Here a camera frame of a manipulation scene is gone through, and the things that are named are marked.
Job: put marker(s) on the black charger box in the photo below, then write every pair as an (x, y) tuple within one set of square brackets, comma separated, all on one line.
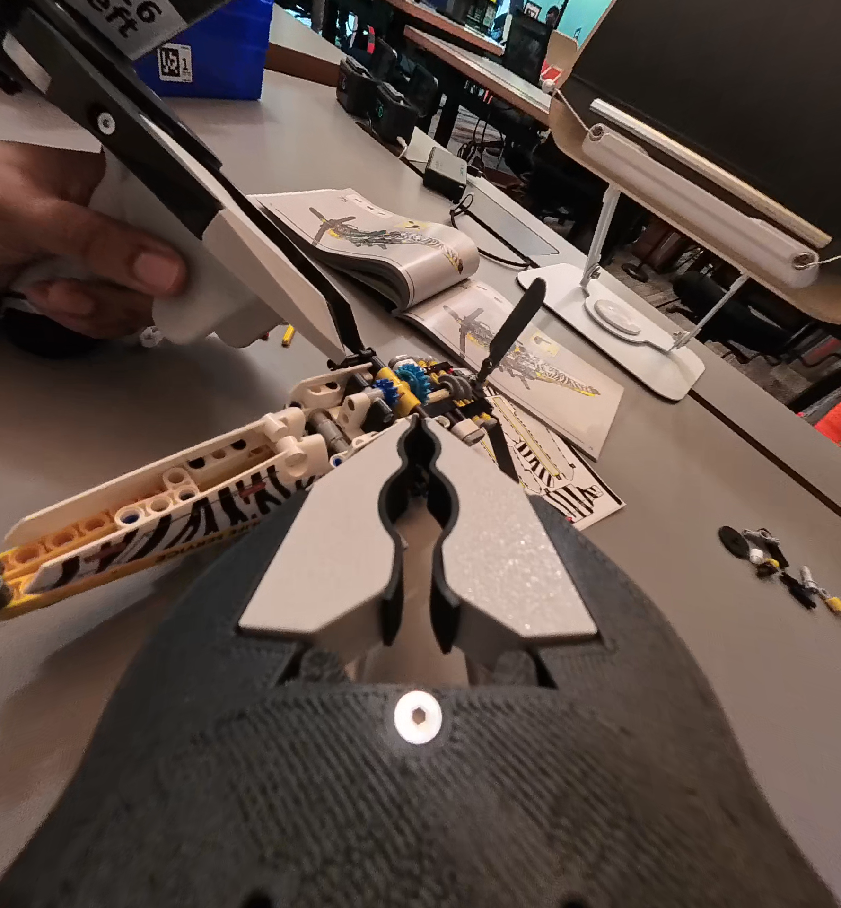
[(396, 117), (356, 85)]

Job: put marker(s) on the person's left hand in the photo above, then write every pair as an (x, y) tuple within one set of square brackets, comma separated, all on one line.
[(37, 213)]

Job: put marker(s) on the lego instruction booklet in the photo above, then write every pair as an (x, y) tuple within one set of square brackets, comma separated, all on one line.
[(420, 269)]

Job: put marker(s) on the zebra striped sticker sheet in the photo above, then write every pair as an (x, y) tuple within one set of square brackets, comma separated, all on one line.
[(569, 489)]

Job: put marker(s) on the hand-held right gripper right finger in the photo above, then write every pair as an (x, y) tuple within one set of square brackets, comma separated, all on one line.
[(513, 567)]

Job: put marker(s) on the blue plastic bin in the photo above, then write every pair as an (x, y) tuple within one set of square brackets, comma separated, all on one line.
[(229, 49)]

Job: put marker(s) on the black power adapter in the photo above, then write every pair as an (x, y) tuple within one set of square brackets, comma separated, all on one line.
[(443, 174)]

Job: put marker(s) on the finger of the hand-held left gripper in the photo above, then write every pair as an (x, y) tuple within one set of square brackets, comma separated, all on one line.
[(264, 269)]

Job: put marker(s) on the black monitor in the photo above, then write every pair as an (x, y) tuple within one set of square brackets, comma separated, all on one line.
[(711, 71)]

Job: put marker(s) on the small cluster of lego parts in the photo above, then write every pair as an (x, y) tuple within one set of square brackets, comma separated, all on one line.
[(731, 540)]

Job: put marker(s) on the lego helicopter model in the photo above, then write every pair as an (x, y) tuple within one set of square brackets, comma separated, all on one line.
[(300, 450)]

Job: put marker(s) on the wooden background desk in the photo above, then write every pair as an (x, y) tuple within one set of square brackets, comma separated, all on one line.
[(477, 67)]

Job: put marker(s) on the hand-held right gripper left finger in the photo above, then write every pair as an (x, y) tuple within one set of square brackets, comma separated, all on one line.
[(321, 560)]

